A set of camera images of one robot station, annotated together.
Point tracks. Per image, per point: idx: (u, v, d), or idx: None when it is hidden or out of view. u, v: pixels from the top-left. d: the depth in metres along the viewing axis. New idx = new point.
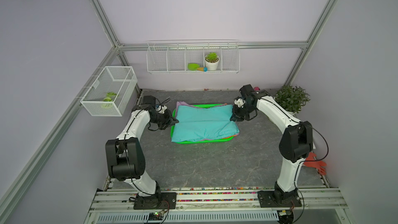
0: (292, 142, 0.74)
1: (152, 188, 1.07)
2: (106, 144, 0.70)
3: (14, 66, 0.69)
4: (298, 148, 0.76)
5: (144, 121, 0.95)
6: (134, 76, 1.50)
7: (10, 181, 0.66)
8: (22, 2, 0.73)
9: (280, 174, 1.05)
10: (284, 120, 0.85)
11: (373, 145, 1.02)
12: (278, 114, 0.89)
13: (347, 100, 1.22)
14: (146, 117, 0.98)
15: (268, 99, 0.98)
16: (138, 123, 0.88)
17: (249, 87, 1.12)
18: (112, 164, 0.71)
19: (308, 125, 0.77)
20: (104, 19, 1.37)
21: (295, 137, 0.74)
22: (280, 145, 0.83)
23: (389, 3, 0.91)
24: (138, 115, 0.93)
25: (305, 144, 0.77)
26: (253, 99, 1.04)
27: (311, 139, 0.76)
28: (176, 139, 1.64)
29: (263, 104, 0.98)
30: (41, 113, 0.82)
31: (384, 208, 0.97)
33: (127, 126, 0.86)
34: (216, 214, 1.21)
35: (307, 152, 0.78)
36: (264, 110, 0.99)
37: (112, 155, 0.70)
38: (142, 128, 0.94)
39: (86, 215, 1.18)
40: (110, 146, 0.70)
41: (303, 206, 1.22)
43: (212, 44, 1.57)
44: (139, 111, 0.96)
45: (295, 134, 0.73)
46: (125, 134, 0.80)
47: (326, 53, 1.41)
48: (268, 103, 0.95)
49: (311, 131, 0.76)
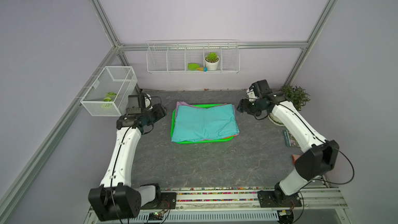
0: (316, 163, 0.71)
1: (152, 194, 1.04)
2: (89, 194, 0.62)
3: (14, 66, 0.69)
4: (320, 168, 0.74)
5: (133, 144, 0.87)
6: (134, 76, 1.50)
7: (9, 182, 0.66)
8: (21, 2, 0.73)
9: (285, 179, 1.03)
10: (307, 136, 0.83)
11: (373, 145, 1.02)
12: (300, 128, 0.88)
13: (346, 100, 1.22)
14: (136, 140, 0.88)
15: (288, 107, 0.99)
16: (127, 155, 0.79)
17: (264, 85, 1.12)
18: (101, 212, 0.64)
19: (334, 145, 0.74)
20: (104, 19, 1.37)
21: (319, 159, 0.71)
22: (298, 162, 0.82)
23: (389, 3, 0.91)
24: (125, 142, 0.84)
25: (327, 164, 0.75)
26: (269, 103, 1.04)
27: (334, 160, 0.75)
28: (176, 139, 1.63)
29: (282, 113, 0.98)
30: (41, 113, 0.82)
31: (384, 208, 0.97)
33: (114, 162, 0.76)
34: (216, 214, 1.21)
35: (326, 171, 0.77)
36: (283, 119, 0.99)
37: (97, 206, 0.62)
38: (132, 154, 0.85)
39: (86, 215, 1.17)
40: (93, 197, 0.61)
41: (303, 206, 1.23)
43: (212, 44, 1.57)
44: (126, 131, 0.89)
45: (320, 155, 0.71)
46: (113, 176, 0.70)
47: (326, 54, 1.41)
48: (288, 112, 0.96)
49: (336, 153, 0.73)
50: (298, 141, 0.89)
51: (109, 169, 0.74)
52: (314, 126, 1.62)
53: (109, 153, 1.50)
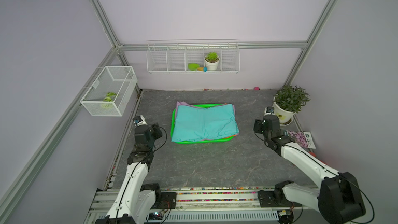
0: (334, 198, 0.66)
1: (152, 200, 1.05)
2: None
3: (14, 66, 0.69)
4: (345, 209, 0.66)
5: (141, 179, 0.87)
6: (134, 76, 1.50)
7: (10, 181, 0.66)
8: (21, 2, 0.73)
9: (293, 188, 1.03)
10: (318, 170, 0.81)
11: (373, 146, 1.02)
12: (309, 165, 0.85)
13: (347, 100, 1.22)
14: (143, 172, 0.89)
15: (294, 145, 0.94)
16: (133, 187, 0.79)
17: (276, 126, 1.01)
18: None
19: (350, 178, 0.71)
20: (104, 19, 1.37)
21: (337, 195, 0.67)
22: (321, 204, 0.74)
23: (390, 3, 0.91)
24: (133, 175, 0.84)
25: (353, 204, 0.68)
26: (276, 146, 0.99)
27: (358, 197, 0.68)
28: (176, 139, 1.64)
29: (289, 153, 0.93)
30: (41, 113, 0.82)
31: (384, 208, 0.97)
33: (121, 194, 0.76)
34: (216, 214, 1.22)
35: (357, 213, 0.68)
36: (292, 158, 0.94)
37: None
38: (139, 189, 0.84)
39: (86, 215, 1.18)
40: None
41: (303, 206, 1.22)
43: (212, 44, 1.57)
44: (135, 165, 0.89)
45: (336, 188, 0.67)
46: (118, 208, 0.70)
47: (326, 54, 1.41)
48: (295, 151, 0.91)
49: (355, 187, 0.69)
50: (313, 179, 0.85)
51: (116, 200, 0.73)
52: (313, 126, 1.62)
53: (109, 153, 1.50)
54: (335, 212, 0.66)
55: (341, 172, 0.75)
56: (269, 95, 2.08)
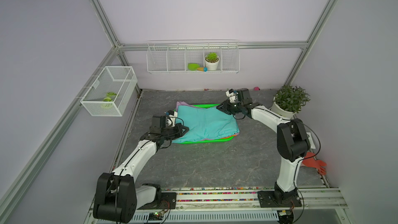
0: (285, 137, 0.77)
1: (151, 196, 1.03)
2: (100, 177, 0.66)
3: (14, 66, 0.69)
4: (296, 146, 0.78)
5: (148, 154, 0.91)
6: (134, 76, 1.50)
7: (10, 181, 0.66)
8: (21, 2, 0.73)
9: (280, 175, 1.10)
10: (275, 120, 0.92)
11: (373, 146, 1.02)
12: (268, 116, 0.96)
13: (346, 100, 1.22)
14: (152, 149, 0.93)
15: (259, 106, 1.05)
16: (140, 156, 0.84)
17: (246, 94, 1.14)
18: (99, 202, 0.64)
19: (299, 121, 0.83)
20: (104, 19, 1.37)
21: (287, 134, 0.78)
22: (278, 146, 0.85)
23: (390, 3, 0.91)
24: (143, 148, 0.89)
25: (302, 141, 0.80)
26: (247, 110, 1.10)
27: (305, 135, 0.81)
28: (176, 140, 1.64)
29: (256, 113, 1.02)
30: (41, 112, 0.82)
31: (384, 208, 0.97)
33: (127, 160, 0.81)
34: (216, 214, 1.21)
35: (303, 149, 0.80)
36: (258, 117, 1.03)
37: (101, 192, 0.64)
38: (144, 162, 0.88)
39: (86, 215, 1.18)
40: (102, 181, 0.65)
41: (303, 206, 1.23)
43: (212, 44, 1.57)
44: (145, 141, 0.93)
45: (286, 129, 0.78)
46: (123, 169, 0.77)
47: (326, 53, 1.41)
48: (260, 109, 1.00)
49: (302, 127, 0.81)
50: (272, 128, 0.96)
51: (123, 164, 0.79)
52: (314, 126, 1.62)
53: (109, 153, 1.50)
54: (286, 148, 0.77)
55: (293, 119, 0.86)
56: (269, 95, 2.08)
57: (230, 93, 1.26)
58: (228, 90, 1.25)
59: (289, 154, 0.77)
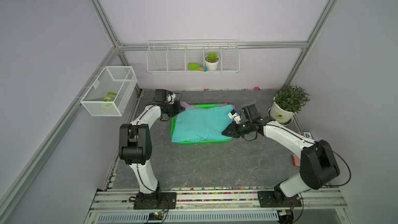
0: (313, 165, 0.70)
1: (153, 183, 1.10)
2: (121, 126, 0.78)
3: (14, 66, 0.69)
4: (323, 173, 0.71)
5: (155, 114, 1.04)
6: (134, 76, 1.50)
7: (10, 181, 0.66)
8: (22, 2, 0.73)
9: (287, 182, 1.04)
10: (297, 142, 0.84)
11: (372, 145, 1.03)
12: (288, 138, 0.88)
13: (347, 100, 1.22)
14: (157, 112, 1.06)
15: (273, 123, 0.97)
16: (150, 114, 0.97)
17: (254, 110, 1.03)
18: (123, 145, 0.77)
19: (325, 144, 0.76)
20: (103, 19, 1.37)
21: (314, 161, 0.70)
22: (302, 172, 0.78)
23: (390, 3, 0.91)
24: (151, 108, 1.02)
25: (330, 168, 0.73)
26: (259, 126, 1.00)
27: (332, 160, 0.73)
28: (176, 140, 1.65)
29: (271, 131, 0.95)
30: (41, 112, 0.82)
31: (384, 208, 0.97)
33: (140, 115, 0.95)
34: (216, 214, 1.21)
35: (333, 175, 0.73)
36: (274, 137, 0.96)
37: (124, 137, 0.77)
38: (152, 120, 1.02)
39: (86, 215, 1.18)
40: (123, 129, 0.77)
41: (303, 206, 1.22)
43: (212, 44, 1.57)
44: (152, 104, 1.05)
45: (313, 156, 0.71)
46: (138, 121, 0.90)
47: (326, 53, 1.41)
48: (275, 127, 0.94)
49: (330, 152, 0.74)
50: (293, 151, 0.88)
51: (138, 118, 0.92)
52: (313, 125, 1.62)
53: (109, 153, 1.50)
54: (314, 176, 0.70)
55: (317, 142, 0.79)
56: (269, 95, 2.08)
57: (233, 113, 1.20)
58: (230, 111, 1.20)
59: (317, 183, 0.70)
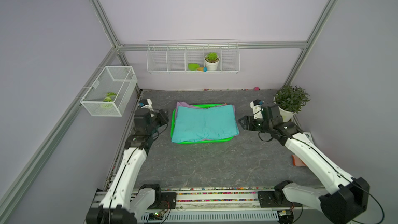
0: (346, 209, 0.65)
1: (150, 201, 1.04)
2: (87, 214, 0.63)
3: (14, 66, 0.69)
4: (353, 214, 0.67)
5: (138, 166, 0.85)
6: (134, 76, 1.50)
7: (10, 181, 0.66)
8: (21, 2, 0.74)
9: (294, 190, 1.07)
10: (331, 174, 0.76)
11: (373, 145, 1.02)
12: (321, 166, 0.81)
13: (347, 100, 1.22)
14: (141, 158, 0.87)
15: (302, 140, 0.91)
16: (128, 177, 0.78)
17: (275, 112, 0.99)
18: None
19: (363, 184, 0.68)
20: (103, 19, 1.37)
21: (350, 204, 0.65)
22: (326, 204, 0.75)
23: (389, 3, 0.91)
24: (130, 163, 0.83)
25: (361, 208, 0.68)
26: (281, 136, 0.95)
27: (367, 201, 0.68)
28: (176, 140, 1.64)
29: (296, 147, 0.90)
30: (41, 112, 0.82)
31: (384, 208, 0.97)
33: (117, 182, 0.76)
34: (216, 214, 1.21)
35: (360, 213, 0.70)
36: (298, 153, 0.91)
37: None
38: (135, 176, 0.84)
39: (86, 215, 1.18)
40: (91, 218, 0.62)
41: (303, 206, 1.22)
43: (212, 44, 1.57)
44: (132, 151, 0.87)
45: (349, 200, 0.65)
46: (112, 198, 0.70)
47: (326, 53, 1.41)
48: (303, 146, 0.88)
49: (368, 194, 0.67)
50: (323, 181, 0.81)
51: (113, 184, 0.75)
52: (314, 125, 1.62)
53: (109, 153, 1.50)
54: (343, 217, 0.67)
55: (353, 178, 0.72)
56: (269, 95, 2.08)
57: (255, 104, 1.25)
58: (254, 101, 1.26)
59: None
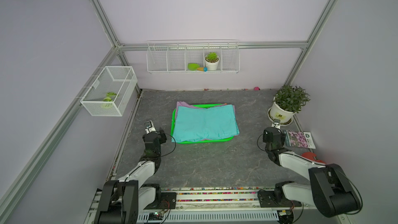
0: (322, 184, 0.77)
1: (152, 196, 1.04)
2: (106, 184, 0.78)
3: (14, 66, 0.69)
4: (337, 198, 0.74)
5: (147, 171, 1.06)
6: (134, 76, 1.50)
7: (10, 181, 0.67)
8: (21, 2, 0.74)
9: (290, 187, 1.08)
10: (307, 164, 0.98)
11: (372, 145, 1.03)
12: (300, 162, 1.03)
13: (346, 99, 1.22)
14: (151, 168, 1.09)
15: (290, 153, 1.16)
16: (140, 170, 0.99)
17: (276, 139, 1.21)
18: (102, 209, 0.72)
19: (337, 168, 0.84)
20: (103, 19, 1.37)
21: (322, 180, 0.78)
22: (317, 199, 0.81)
23: (390, 3, 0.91)
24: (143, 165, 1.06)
25: (346, 194, 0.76)
26: (275, 157, 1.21)
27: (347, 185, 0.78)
28: (176, 140, 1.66)
29: (285, 158, 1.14)
30: (41, 112, 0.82)
31: (384, 209, 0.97)
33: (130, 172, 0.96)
34: (216, 214, 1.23)
35: (352, 204, 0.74)
36: (287, 163, 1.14)
37: (107, 197, 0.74)
38: (143, 179, 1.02)
39: (86, 215, 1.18)
40: (108, 187, 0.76)
41: (303, 206, 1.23)
43: (212, 44, 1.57)
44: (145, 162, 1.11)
45: (322, 176, 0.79)
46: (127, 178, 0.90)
47: (326, 53, 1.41)
48: (290, 155, 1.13)
49: (342, 176, 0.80)
50: (304, 174, 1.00)
51: (129, 174, 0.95)
52: (314, 126, 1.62)
53: (109, 153, 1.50)
54: (326, 197, 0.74)
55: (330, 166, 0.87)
56: (269, 95, 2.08)
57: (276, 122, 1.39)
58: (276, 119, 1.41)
59: (329, 206, 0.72)
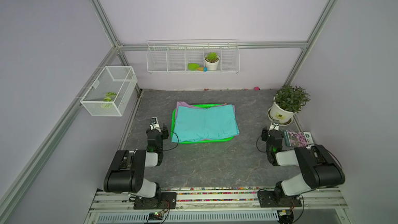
0: (306, 158, 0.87)
1: (152, 192, 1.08)
2: (118, 152, 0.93)
3: (14, 65, 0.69)
4: (321, 168, 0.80)
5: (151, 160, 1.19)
6: (134, 76, 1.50)
7: (10, 181, 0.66)
8: (21, 2, 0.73)
9: (289, 183, 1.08)
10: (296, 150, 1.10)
11: (372, 145, 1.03)
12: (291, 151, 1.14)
13: (346, 99, 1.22)
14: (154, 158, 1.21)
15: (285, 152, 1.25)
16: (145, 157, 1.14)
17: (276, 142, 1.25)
18: (113, 168, 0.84)
19: (321, 147, 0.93)
20: (103, 19, 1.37)
21: (306, 155, 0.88)
22: (308, 179, 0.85)
23: (390, 3, 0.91)
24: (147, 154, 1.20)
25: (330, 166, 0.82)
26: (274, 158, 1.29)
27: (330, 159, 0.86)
28: (176, 140, 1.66)
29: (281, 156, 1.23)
30: (41, 112, 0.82)
31: (384, 208, 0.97)
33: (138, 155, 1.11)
34: (216, 214, 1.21)
35: (336, 174, 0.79)
36: (282, 159, 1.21)
37: (118, 160, 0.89)
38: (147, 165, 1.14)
39: (86, 215, 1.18)
40: (119, 153, 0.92)
41: (303, 206, 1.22)
43: (212, 44, 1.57)
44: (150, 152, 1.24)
45: (305, 152, 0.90)
46: None
47: (326, 53, 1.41)
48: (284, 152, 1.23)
49: (325, 153, 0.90)
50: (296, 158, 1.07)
51: None
52: (314, 126, 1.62)
53: (109, 153, 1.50)
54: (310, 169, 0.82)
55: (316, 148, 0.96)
56: (269, 95, 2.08)
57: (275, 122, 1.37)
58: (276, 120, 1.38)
59: (315, 176, 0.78)
